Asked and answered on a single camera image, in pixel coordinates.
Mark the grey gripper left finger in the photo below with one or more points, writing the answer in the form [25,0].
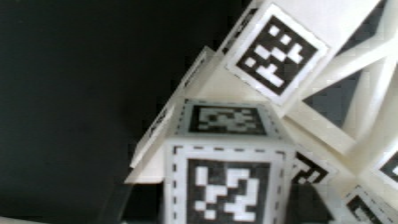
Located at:
[132,206]

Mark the white chair back frame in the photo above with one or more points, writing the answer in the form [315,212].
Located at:
[311,52]

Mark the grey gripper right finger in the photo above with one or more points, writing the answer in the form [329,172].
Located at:
[315,205]

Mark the small tag cube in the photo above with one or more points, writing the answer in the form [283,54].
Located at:
[228,166]
[368,208]

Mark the white chair seat part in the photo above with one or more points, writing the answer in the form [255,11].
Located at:
[208,85]

